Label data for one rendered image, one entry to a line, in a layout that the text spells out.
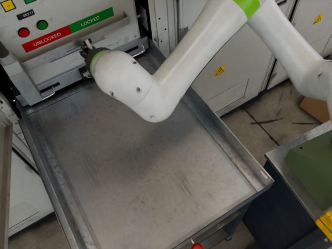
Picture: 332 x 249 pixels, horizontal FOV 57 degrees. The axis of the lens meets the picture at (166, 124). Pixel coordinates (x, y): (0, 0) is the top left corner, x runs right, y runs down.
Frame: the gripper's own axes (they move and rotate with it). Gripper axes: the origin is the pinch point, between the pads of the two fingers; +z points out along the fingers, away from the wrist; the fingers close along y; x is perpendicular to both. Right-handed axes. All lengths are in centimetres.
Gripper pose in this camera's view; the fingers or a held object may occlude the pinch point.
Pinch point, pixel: (86, 53)
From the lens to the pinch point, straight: 108.5
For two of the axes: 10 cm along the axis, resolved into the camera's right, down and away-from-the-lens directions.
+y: 3.1, 8.1, 4.9
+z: -4.4, -3.4, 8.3
